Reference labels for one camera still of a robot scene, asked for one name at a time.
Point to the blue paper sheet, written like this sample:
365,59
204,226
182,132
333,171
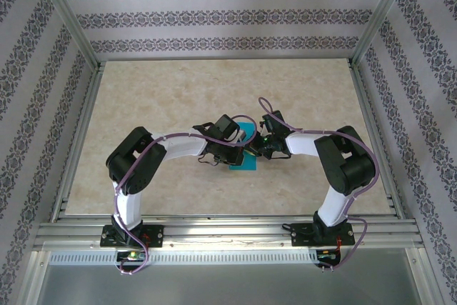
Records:
250,164

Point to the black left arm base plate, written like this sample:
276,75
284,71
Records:
153,235

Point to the aluminium frame post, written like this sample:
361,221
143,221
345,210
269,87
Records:
382,15
60,12

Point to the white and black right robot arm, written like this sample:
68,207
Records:
303,142

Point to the aluminium lower frame bar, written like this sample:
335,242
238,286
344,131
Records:
419,276
35,276

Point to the small circuit board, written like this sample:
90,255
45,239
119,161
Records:
326,255
132,255

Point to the long aluminium mounting rail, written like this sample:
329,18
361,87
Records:
232,228

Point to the grey metal panel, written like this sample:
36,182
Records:
228,283

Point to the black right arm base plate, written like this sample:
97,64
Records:
300,235

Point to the aluminium side rail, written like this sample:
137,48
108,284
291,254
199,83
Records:
78,140
378,140

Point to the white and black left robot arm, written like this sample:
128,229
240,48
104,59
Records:
182,148

